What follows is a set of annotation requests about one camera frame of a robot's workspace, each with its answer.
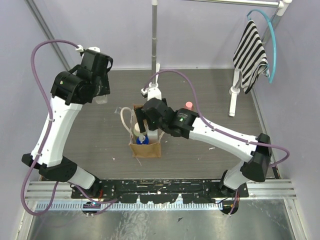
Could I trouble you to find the aluminium front rail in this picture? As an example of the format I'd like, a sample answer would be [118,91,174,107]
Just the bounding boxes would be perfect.
[25,179,297,201]

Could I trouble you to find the blue spray bottle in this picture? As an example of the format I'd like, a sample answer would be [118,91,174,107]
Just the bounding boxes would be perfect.
[136,134,149,145]

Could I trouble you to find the striped black white cloth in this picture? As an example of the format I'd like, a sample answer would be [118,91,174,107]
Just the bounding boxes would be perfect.
[233,20,270,94]

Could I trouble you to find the blue hanger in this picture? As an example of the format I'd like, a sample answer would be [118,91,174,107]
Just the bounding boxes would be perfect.
[246,9,277,84]

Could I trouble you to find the brown canvas bag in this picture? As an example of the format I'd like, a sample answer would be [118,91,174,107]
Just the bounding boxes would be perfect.
[119,105,165,158]

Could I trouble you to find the cream cap green bottle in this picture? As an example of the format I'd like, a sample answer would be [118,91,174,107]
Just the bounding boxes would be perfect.
[133,122,141,144]

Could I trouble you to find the pink cap orange bottle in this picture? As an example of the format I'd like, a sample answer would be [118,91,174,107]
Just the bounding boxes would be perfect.
[184,101,194,111]

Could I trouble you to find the aluminium frame post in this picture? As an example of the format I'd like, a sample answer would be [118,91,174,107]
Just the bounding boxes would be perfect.
[24,0,75,70]

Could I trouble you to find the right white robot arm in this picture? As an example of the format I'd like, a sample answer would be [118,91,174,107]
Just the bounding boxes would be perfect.
[134,98,272,197]

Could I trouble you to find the white bottle grey cap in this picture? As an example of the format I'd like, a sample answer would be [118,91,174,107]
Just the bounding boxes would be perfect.
[147,129,159,144]

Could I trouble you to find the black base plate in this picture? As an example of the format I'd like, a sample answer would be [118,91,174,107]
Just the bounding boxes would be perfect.
[70,178,235,204]

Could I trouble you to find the blue cable duct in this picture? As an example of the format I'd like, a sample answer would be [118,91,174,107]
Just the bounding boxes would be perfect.
[49,201,223,212]

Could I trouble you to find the clear bottle dark cap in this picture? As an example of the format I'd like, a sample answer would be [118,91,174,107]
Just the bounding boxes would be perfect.
[95,94,108,104]

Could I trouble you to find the metal clothes rack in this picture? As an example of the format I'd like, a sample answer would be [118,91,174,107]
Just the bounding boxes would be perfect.
[147,0,293,118]

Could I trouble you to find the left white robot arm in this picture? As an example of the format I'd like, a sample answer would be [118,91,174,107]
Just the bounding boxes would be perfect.
[22,46,113,198]

